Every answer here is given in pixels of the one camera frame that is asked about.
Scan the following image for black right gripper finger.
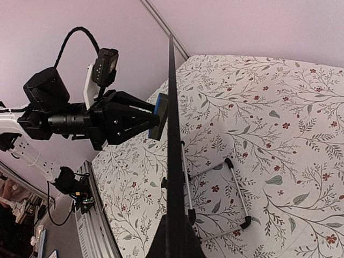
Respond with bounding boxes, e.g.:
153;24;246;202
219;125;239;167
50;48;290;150
146;214;205;258

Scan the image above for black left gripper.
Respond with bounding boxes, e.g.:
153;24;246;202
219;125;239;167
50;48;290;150
18;67;160;151

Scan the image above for blue whiteboard eraser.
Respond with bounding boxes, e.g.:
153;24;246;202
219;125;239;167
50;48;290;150
148;93;168;141

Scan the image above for small black-framed whiteboard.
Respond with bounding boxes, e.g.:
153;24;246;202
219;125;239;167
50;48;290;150
167;35;185;226

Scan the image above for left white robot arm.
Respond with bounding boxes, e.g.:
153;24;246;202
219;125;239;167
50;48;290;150
1;67;161;194

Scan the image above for floral patterned table mat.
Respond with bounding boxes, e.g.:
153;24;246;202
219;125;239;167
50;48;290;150
91;55;344;258

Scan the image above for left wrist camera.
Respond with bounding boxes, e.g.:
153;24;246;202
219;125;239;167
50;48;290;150
92;48;119;87

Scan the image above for wire easel stand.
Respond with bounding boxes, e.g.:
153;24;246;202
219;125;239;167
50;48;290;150
161;141;252;240

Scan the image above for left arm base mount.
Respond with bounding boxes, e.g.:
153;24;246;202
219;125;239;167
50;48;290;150
52;166;95;214

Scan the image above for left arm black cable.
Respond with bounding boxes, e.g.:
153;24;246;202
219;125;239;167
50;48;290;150
54;26;102;68

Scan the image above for left aluminium corner post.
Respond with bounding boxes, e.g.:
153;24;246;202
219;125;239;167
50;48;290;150
139;0;191;60

